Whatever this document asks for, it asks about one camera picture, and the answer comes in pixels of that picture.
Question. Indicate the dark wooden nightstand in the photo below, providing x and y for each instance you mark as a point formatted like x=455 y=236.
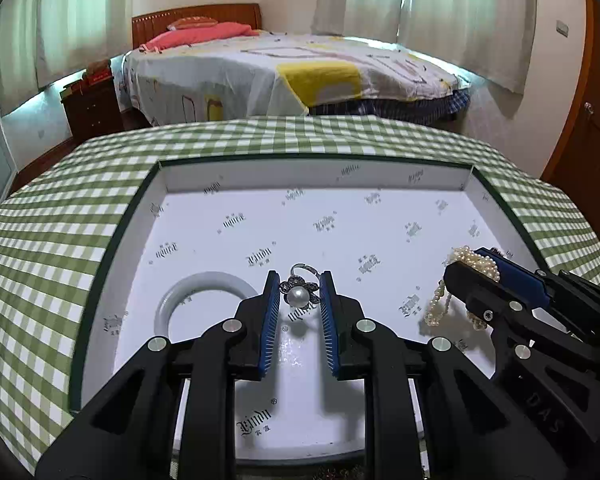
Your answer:
x=92 y=107

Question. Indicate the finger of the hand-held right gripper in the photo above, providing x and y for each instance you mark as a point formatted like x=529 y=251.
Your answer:
x=522 y=280
x=475 y=292

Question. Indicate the green checked tablecloth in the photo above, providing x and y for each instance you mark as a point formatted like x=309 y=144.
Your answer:
x=280 y=135

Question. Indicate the wooden door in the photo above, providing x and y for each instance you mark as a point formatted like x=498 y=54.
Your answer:
x=595 y=160

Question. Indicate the wooden headboard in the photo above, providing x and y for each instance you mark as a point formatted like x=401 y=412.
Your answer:
x=200 y=12

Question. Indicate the red box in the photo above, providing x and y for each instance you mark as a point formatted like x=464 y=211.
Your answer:
x=97 y=74

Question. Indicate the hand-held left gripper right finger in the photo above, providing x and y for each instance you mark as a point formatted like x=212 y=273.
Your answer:
x=328 y=330

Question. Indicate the white bangle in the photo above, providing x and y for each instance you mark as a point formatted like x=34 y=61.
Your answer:
x=200 y=279

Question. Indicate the bed with patterned cover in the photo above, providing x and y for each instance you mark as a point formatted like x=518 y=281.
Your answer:
x=230 y=70

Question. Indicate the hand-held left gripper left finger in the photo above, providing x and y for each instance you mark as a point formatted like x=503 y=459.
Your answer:
x=271 y=330

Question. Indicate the white printed box tray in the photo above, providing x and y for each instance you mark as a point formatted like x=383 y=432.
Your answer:
x=230 y=200

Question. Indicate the orange patterned pillow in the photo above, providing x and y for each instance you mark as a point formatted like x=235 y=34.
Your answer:
x=192 y=22

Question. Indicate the wall switch plate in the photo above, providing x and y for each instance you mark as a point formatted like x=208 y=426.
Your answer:
x=562 y=28

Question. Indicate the blue plaid bed sheet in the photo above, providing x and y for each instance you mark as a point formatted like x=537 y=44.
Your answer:
x=405 y=107

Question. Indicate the yellow green flat box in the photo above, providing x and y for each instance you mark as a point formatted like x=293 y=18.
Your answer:
x=72 y=90

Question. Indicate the pink pillow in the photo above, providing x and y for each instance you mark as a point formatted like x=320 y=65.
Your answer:
x=195 y=35

